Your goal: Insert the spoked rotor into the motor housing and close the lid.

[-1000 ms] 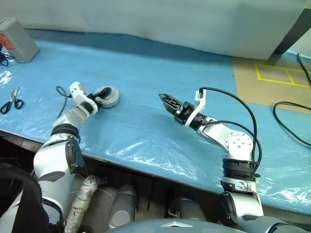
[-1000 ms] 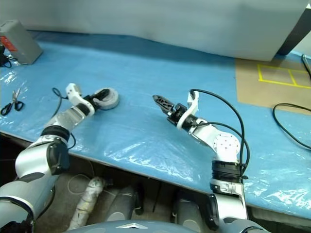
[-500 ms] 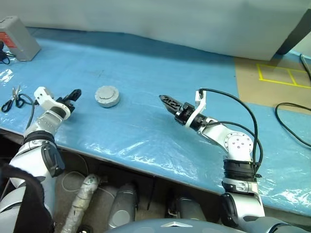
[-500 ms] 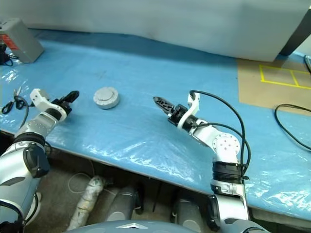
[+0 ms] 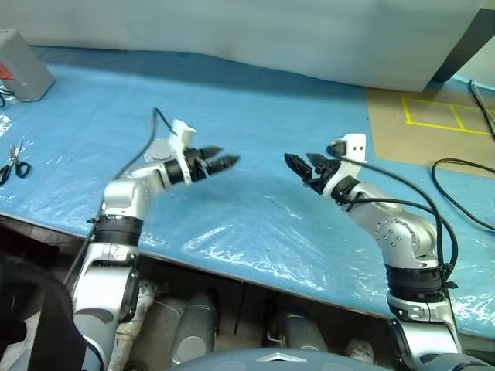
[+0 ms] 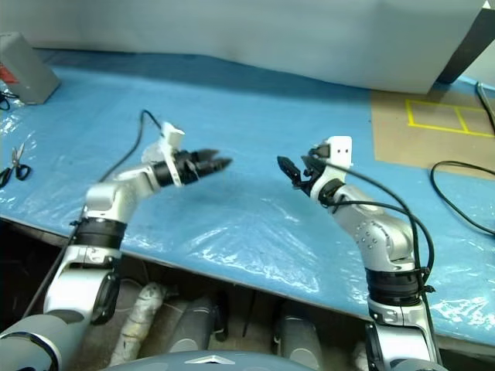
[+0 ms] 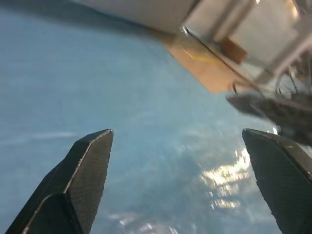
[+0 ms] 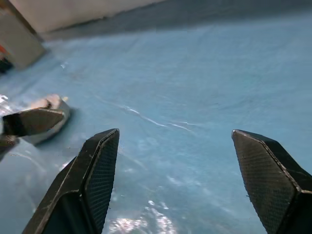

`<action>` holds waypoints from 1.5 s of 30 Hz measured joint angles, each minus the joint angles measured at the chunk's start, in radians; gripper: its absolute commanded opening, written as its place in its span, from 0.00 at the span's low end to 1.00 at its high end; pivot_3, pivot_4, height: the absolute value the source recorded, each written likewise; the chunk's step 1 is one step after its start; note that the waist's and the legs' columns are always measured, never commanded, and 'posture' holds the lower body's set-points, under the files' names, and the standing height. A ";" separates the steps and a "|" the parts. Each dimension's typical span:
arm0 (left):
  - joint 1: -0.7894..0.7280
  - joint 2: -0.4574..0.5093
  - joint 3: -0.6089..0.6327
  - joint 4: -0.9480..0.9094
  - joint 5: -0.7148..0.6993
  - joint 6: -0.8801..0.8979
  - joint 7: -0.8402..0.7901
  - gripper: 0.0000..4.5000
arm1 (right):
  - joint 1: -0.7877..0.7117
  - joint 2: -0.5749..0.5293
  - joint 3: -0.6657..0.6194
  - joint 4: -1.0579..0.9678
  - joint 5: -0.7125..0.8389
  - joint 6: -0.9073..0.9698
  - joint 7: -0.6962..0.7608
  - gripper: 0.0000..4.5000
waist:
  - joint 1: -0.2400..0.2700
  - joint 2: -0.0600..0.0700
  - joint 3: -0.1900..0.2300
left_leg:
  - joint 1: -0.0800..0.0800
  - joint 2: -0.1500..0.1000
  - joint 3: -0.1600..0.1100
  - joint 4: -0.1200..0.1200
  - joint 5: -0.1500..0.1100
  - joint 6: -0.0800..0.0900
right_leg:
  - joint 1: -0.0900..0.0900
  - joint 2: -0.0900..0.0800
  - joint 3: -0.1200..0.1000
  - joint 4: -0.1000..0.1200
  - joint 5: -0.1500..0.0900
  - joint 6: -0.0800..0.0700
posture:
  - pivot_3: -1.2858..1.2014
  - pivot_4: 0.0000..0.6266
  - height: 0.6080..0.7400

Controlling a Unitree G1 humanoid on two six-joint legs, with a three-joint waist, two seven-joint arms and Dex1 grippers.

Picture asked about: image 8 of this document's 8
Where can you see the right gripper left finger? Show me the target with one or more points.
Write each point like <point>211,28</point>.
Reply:
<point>73,182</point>

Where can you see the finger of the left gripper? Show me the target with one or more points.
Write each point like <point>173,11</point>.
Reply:
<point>36,122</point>

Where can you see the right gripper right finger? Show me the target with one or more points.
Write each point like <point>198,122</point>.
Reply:
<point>268,175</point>

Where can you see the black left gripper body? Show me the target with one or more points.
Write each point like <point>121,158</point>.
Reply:
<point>7,143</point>

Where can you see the silver motor stator copper windings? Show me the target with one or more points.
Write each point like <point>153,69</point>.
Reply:
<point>48,139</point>

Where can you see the grey box red label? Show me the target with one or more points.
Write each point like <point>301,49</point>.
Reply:
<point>22,46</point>

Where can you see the white backdrop board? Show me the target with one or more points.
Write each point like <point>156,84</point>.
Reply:
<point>61,12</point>

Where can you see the blue plastic table cover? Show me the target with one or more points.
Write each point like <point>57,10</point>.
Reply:
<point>195,85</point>

